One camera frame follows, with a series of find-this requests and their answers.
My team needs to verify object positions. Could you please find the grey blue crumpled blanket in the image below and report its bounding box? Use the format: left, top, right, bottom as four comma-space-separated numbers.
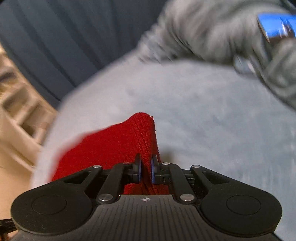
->
138, 1, 295, 107

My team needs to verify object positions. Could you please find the red knit garment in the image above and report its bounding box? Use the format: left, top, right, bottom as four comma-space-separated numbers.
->
51, 113, 170, 195

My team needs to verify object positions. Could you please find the light blue fleece bed sheet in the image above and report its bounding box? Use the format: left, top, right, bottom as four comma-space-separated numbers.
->
31, 56, 295, 240

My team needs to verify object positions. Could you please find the dark blue curtain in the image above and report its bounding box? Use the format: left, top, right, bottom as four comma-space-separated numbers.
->
1, 1, 165, 107

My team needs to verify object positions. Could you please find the white bookshelf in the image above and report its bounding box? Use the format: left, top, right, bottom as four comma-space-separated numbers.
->
0, 44, 58, 173

